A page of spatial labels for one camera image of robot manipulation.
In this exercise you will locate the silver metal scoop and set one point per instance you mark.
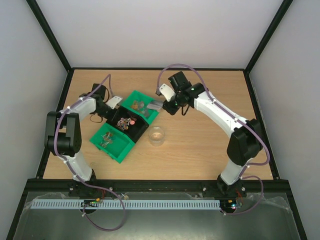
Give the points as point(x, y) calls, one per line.
point(155, 105)

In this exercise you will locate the clear glass jar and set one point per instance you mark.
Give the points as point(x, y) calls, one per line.
point(156, 136)

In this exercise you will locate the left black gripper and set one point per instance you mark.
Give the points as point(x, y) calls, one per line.
point(113, 116)

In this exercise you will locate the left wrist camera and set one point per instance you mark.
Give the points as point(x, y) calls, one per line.
point(114, 101)

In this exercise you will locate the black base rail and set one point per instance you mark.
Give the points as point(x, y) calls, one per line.
point(208, 188)

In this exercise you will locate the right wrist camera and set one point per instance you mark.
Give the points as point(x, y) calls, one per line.
point(166, 91)

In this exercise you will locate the light blue cable duct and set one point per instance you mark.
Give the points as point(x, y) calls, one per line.
point(73, 204)

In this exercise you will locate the green black bin set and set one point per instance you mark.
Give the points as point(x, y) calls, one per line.
point(125, 126)

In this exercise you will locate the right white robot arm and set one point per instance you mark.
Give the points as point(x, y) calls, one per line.
point(244, 135)

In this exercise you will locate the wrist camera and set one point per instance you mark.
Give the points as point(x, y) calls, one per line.
point(114, 101)
point(166, 91)

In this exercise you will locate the black cage frame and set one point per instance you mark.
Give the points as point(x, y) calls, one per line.
point(274, 185)

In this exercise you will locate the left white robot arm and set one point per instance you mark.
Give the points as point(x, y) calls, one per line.
point(63, 137)

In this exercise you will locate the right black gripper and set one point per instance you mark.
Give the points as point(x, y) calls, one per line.
point(167, 108)

